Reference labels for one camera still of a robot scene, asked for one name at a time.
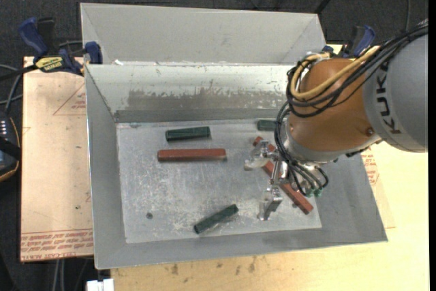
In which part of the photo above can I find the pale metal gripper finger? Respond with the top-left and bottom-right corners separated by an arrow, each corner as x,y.
257,187 -> 284,222
243,140 -> 279,172

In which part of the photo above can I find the red-brown flat block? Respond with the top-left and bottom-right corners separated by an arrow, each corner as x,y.
252,136 -> 315,216
157,148 -> 228,163

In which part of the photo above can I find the dark green flat block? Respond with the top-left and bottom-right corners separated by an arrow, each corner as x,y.
165,125 -> 212,142
193,203 -> 240,235
256,119 -> 279,132

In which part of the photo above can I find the grey metal bin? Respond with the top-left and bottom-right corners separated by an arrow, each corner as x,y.
80,2 -> 389,271

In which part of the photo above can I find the brown cardboard board red print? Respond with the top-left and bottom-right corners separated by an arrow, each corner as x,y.
19,56 -> 396,263

